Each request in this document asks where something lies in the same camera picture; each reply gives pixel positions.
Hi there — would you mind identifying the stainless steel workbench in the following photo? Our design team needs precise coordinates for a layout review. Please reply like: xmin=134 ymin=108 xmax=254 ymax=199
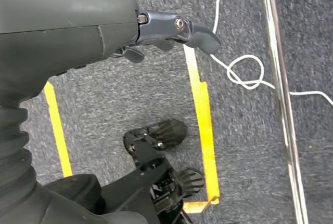
xmin=258 ymin=0 xmax=310 ymax=224

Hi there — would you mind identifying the dark robot torso shell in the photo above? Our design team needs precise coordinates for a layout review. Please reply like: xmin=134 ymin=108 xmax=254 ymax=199
xmin=39 ymin=173 xmax=150 ymax=224

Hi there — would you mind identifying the black robot foot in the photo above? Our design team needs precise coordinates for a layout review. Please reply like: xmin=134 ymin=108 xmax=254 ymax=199
xmin=123 ymin=118 xmax=189 ymax=155
xmin=178 ymin=168 xmax=205 ymax=199

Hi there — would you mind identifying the black robot leg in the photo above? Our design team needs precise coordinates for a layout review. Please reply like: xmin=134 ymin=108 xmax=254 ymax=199
xmin=101 ymin=140 xmax=194 ymax=224

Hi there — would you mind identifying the yellow floor tape square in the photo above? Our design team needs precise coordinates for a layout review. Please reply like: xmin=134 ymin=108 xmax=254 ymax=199
xmin=44 ymin=45 xmax=220 ymax=215

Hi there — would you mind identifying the white floor cable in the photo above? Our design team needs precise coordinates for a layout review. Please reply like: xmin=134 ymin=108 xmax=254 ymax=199
xmin=209 ymin=0 xmax=333 ymax=107

